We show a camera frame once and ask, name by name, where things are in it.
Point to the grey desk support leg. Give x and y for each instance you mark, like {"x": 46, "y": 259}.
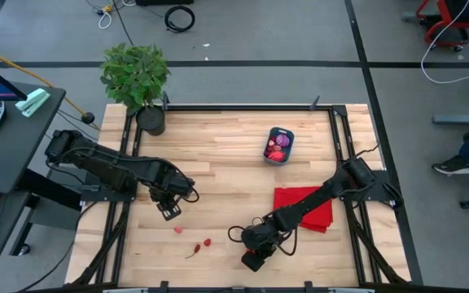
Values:
{"x": 55, "y": 215}

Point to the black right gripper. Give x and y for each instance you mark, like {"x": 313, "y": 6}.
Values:
{"x": 259, "y": 240}

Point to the small red toy produce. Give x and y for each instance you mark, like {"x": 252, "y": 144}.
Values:
{"x": 178, "y": 229}
{"x": 251, "y": 254}

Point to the black desk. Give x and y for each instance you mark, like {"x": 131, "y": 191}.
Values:
{"x": 4, "y": 219}
{"x": 18, "y": 154}

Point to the silver aluminium bracket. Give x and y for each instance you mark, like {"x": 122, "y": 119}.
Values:
{"x": 350, "y": 290}

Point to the red toy tomato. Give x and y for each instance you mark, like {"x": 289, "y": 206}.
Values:
{"x": 277, "y": 156}

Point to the black flat box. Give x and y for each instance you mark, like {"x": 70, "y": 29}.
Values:
{"x": 165, "y": 2}

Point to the grey chair base bar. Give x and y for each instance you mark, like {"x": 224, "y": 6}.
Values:
{"x": 454, "y": 119}

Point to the red folded cloth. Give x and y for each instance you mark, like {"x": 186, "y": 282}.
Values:
{"x": 287, "y": 195}

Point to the yellow pole with black foot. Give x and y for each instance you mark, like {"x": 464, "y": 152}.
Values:
{"x": 88, "y": 118}

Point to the red chili pepper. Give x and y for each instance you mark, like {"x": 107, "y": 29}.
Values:
{"x": 196, "y": 247}

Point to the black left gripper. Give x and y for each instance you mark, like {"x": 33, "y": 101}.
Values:
{"x": 167, "y": 201}

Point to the green potted plant black pot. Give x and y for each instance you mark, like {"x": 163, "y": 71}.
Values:
{"x": 134, "y": 77}

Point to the small pink toy produce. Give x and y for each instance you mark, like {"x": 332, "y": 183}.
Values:
{"x": 207, "y": 242}
{"x": 271, "y": 142}

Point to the blue plastic tupperware container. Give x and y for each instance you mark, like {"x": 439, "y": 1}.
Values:
{"x": 276, "y": 163}

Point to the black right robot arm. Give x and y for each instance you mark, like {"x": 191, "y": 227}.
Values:
{"x": 312, "y": 199}

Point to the mint green stapler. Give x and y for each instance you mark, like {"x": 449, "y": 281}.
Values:
{"x": 33, "y": 101}

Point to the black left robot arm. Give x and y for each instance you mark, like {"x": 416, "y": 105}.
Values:
{"x": 108, "y": 163}

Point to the purple striped toy onion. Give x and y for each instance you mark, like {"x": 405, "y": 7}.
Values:
{"x": 283, "y": 140}

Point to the red and black cart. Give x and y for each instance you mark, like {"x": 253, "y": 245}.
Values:
{"x": 446, "y": 10}

